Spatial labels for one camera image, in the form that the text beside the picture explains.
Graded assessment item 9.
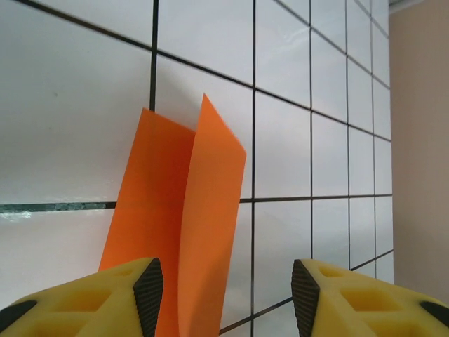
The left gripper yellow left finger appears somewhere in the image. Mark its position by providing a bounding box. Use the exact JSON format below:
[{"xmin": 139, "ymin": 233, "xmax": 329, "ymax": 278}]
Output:
[{"xmin": 0, "ymin": 257, "xmax": 165, "ymax": 337}]

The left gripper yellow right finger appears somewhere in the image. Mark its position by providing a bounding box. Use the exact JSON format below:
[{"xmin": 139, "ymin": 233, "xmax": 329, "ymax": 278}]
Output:
[{"xmin": 291, "ymin": 258, "xmax": 449, "ymax": 337}]

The orange cloth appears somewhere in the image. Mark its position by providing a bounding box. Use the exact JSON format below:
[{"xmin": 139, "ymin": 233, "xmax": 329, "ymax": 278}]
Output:
[{"xmin": 98, "ymin": 93, "xmax": 248, "ymax": 337}]

